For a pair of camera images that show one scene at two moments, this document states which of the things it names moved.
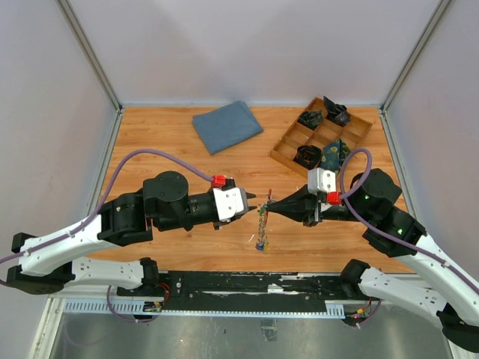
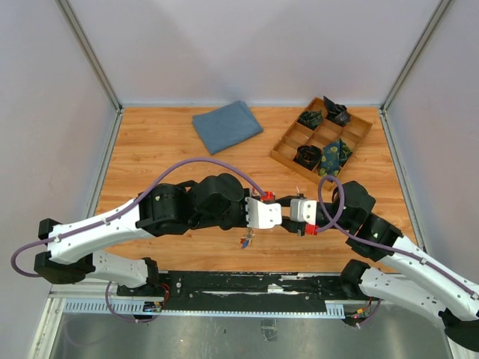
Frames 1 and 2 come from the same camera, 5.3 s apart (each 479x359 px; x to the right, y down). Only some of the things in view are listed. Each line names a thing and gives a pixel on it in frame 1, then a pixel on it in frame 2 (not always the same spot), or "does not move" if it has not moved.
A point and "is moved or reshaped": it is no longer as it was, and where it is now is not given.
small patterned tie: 269,197 is moved or reshaped
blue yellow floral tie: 333,155 does not move
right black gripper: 299,206 to 291,226
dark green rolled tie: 310,119 does not move
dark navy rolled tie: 337,113 does not move
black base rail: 244,292 does not move
